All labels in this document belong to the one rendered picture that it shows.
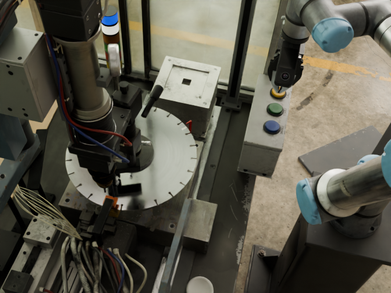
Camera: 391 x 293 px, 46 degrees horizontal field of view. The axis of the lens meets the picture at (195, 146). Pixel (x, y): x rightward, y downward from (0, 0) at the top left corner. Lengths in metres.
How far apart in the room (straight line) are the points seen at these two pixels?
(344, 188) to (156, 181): 0.44
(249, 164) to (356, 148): 1.25
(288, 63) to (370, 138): 1.51
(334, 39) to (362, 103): 1.80
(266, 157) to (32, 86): 0.80
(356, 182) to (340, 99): 1.81
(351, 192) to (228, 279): 0.41
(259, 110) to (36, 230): 0.69
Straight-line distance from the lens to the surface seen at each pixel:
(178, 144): 1.20
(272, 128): 1.32
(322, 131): 2.59
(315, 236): 1.35
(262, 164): 1.36
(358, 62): 3.06
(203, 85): 1.41
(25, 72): 0.67
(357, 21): 1.08
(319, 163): 2.42
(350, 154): 2.51
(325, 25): 1.03
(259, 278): 2.06
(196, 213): 1.24
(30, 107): 0.72
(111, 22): 1.24
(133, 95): 0.89
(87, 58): 0.71
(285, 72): 1.17
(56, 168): 1.43
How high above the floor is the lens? 1.90
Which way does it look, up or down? 53 degrees down
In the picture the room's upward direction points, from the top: 5 degrees clockwise
